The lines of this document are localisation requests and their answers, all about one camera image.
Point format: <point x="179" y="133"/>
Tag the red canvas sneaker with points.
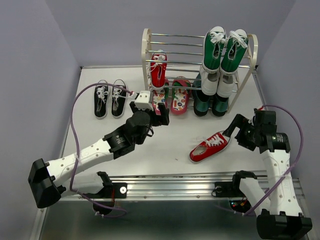
<point x="158" y="69"/>
<point x="209" y="147"/>

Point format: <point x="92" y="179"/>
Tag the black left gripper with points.
<point x="164" y="113"/>

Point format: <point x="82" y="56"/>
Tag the left white sneaker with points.
<point x="209" y="81"/>

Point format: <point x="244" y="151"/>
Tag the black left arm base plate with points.
<point x="120" y="189"/>

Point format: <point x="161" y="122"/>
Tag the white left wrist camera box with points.
<point x="143" y="101"/>

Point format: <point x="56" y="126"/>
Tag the black canvas sneaker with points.
<point x="120" y="93"/>
<point x="101" y="94"/>

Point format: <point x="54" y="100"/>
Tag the left dark green loafer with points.
<point x="201" y="101"/>

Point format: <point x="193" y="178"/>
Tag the green canvas sneaker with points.
<point x="236" y="48"/>
<point x="213" y="44"/>

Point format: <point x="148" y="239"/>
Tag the right green canvas sneaker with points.
<point x="236" y="48"/>

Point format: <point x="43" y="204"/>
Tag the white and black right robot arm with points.
<point x="278" y="213"/>

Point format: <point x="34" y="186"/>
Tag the aluminium mounting rail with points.
<point x="148" y="188"/>

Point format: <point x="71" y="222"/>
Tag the cream shoe shelf chrome bars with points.
<point x="183" y="55"/>

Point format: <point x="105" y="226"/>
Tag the right white sneaker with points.
<point x="226" y="85"/>

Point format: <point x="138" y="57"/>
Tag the pink slipper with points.
<point x="159" y="96"/>
<point x="180" y="95"/>

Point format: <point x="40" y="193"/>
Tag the white sneaker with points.
<point x="226" y="85"/>
<point x="209" y="81"/>

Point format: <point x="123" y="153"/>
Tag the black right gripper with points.
<point x="238" y="121"/>

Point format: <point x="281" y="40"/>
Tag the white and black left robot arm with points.
<point x="52" y="180"/>

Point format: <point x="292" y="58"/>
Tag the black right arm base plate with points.
<point x="228" y="189"/>

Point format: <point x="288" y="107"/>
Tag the left green canvas sneaker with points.
<point x="213" y="44"/>

